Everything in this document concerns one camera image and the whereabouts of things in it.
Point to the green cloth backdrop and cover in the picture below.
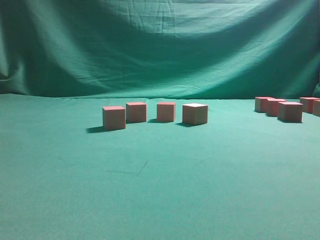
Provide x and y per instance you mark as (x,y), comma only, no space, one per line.
(241,176)

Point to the pink foam cube right-column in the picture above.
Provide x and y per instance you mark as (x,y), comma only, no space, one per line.
(316,107)
(308,104)

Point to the pink foam cube far right-column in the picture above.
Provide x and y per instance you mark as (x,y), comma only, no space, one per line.
(308,104)

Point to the pink foam cube left-column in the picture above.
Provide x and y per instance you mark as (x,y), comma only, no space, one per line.
(273,106)
(195,113)
(136,112)
(261,103)
(290,112)

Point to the pink foam cube placed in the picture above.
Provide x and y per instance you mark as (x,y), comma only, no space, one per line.
(166,111)
(114,117)

